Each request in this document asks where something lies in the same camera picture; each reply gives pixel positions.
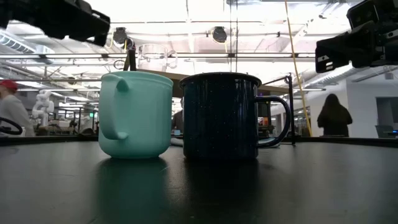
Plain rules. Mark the small clear glass mug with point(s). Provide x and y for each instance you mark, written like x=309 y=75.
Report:
x=152 y=60

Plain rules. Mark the teal mug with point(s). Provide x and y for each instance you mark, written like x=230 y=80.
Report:
x=136 y=118

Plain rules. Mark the dark speckled enamel mug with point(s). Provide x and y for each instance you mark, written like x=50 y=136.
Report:
x=217 y=118

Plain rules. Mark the black round ceiling fixture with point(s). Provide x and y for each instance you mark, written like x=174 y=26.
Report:
x=119 y=35
x=219 y=35

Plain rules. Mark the person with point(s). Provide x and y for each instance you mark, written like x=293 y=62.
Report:
x=12 y=112
x=334 y=118
x=178 y=119

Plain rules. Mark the white robot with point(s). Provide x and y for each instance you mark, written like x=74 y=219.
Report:
x=43 y=105

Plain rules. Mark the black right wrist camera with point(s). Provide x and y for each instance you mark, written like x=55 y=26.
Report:
x=362 y=14

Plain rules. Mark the black frame post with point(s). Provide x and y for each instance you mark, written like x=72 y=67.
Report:
x=132 y=60

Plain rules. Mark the black table frame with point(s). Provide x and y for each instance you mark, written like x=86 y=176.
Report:
x=62 y=140

